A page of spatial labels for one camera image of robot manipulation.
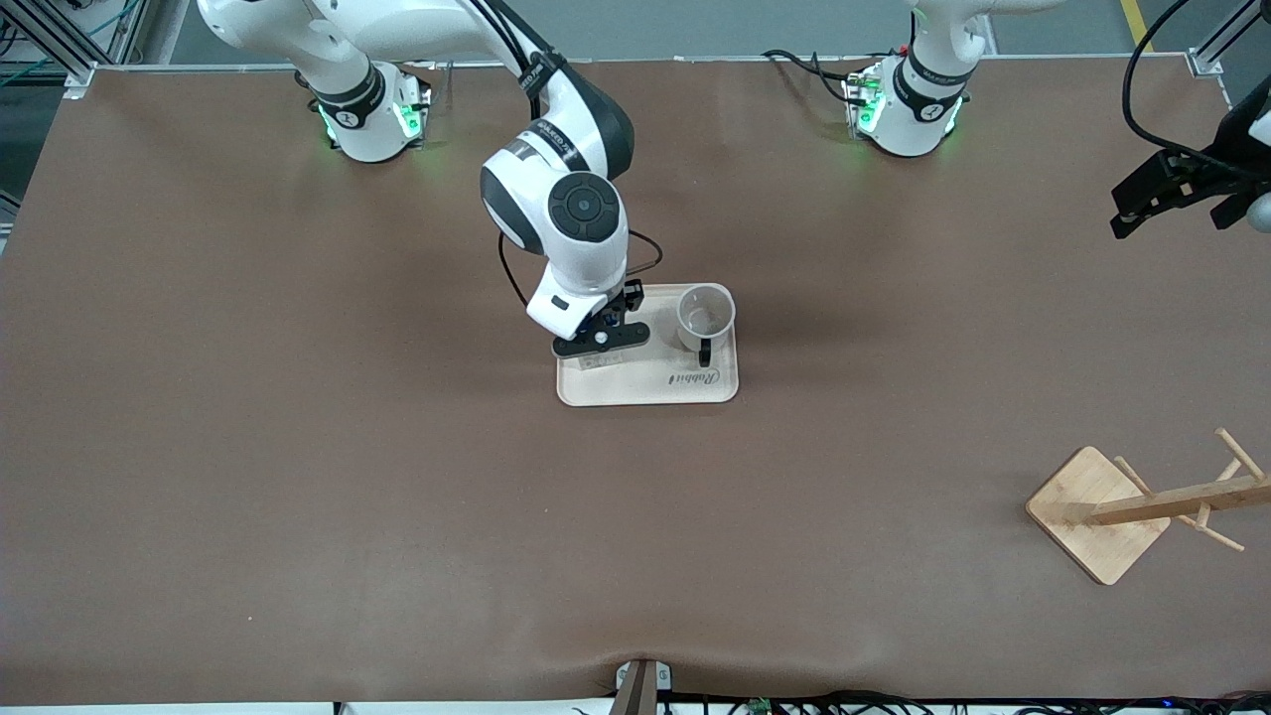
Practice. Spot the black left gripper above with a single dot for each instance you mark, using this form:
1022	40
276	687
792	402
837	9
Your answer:
1217	165

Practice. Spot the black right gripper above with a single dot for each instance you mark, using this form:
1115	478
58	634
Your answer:
628	297

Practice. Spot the blue milk carton green cap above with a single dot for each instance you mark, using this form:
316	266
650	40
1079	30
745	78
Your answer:
596	363

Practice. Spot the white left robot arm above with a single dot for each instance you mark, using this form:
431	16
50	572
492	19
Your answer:
914	109

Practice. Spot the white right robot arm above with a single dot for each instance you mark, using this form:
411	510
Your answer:
586	209

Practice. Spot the white rectangular tray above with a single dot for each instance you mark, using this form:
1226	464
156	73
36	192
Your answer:
645	387

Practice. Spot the wooden mug rack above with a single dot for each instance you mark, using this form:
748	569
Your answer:
1092	516

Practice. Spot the aluminium frame post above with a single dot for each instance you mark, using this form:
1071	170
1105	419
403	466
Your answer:
79	77
1206	60

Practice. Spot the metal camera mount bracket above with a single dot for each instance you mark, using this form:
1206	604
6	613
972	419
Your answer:
643	685

